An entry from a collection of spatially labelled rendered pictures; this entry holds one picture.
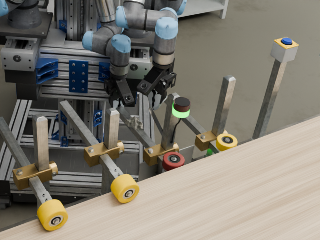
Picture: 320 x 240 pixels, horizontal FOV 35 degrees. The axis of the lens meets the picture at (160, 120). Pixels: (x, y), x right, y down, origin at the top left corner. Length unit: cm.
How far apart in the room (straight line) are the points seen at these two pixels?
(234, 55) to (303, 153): 247
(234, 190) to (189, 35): 292
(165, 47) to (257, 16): 347
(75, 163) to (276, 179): 129
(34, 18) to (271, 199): 126
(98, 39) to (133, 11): 25
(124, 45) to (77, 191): 102
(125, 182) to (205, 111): 208
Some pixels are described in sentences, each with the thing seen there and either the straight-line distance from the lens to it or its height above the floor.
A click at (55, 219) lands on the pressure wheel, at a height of 95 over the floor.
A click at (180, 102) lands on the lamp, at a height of 111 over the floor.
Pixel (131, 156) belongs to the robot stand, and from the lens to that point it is 286.
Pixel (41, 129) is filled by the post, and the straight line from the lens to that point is 156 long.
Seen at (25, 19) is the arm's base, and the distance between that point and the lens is 228.
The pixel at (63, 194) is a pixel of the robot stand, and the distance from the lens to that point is 272.
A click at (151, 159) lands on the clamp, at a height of 85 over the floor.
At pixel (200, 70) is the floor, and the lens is 408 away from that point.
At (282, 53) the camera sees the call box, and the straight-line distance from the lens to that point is 202.
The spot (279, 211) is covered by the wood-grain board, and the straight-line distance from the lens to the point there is 176.
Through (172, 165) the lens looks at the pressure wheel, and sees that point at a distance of 181.
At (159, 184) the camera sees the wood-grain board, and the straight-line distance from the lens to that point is 174.
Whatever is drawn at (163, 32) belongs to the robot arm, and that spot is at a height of 134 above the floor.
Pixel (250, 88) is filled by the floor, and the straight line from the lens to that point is 399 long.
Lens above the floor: 213
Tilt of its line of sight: 38 degrees down
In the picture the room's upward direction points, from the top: 8 degrees clockwise
